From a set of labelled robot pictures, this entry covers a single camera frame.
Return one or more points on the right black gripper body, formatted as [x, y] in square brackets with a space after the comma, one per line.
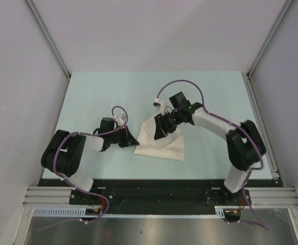
[172, 119]

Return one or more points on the white cloth napkin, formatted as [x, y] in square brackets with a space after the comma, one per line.
[171, 147]

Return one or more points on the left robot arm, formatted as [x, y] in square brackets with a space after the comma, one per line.
[64, 152]

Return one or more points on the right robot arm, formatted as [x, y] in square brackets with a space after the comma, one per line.
[244, 143]

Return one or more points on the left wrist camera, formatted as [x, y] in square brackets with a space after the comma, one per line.
[121, 119]

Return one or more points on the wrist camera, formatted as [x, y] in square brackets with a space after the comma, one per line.
[121, 119]
[161, 104]

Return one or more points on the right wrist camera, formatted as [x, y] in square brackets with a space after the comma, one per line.
[161, 104]

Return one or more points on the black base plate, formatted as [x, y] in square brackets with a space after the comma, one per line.
[165, 197]

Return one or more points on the right aluminium corner post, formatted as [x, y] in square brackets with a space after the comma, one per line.
[270, 36]

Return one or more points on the aluminium corner post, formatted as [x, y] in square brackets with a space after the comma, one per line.
[270, 36]
[35, 14]

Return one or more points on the right side aluminium rail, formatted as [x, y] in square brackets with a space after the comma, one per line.
[270, 156]

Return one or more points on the aluminium rail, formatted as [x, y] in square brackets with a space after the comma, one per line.
[266, 197]
[270, 156]

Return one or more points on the front aluminium rail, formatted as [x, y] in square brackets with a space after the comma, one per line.
[266, 197]

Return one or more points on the left aluminium corner post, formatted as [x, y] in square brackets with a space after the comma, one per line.
[35, 14]

